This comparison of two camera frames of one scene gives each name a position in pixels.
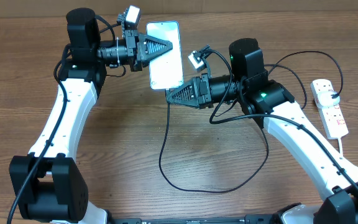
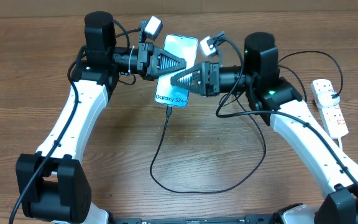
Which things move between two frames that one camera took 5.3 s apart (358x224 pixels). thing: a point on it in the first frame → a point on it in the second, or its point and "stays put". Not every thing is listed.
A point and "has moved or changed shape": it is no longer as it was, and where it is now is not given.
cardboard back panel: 40,8 stays put
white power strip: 332,116 stays put
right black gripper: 202,92 → 205,81
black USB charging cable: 261,127 has moved or changed shape
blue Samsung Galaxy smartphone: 166,72 has moved or changed shape
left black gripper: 145,40 → 150,61
